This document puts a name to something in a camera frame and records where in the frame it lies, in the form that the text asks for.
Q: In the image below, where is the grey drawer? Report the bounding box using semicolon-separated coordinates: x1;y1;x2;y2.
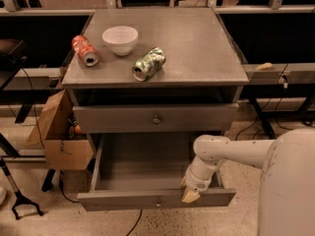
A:
76;132;237;212
73;103;238;134

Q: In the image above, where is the black grabber tool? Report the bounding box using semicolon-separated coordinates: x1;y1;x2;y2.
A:
0;156;43;220

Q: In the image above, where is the small cream foam piece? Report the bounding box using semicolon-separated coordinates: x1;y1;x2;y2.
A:
255;62;273;71

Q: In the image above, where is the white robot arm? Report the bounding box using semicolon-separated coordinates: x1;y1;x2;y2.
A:
182;128;315;236

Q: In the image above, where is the orange fruit in box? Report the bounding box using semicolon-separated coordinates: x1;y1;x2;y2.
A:
74;125;83;135

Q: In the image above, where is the black cable at right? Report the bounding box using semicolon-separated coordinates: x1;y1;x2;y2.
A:
234;62;315;142

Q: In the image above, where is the grey top drawer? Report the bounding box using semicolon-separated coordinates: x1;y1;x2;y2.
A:
73;103;238;134

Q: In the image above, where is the black floor cable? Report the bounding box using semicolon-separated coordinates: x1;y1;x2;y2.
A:
58;170;144;236

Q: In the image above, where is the green soda can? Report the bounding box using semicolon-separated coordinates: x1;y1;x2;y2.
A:
132;47;166;82

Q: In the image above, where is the brown cardboard box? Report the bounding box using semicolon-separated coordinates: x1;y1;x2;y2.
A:
25;89;94;170

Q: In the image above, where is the grey drawer cabinet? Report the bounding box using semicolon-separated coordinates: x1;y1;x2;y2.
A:
61;7;251;143

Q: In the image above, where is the orange soda can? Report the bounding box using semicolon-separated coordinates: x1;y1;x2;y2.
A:
72;35;98;67

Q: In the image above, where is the white ceramic bowl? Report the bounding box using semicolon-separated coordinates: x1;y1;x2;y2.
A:
102;26;139;56

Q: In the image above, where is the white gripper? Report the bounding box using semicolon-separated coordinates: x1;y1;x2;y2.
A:
181;156;223;204

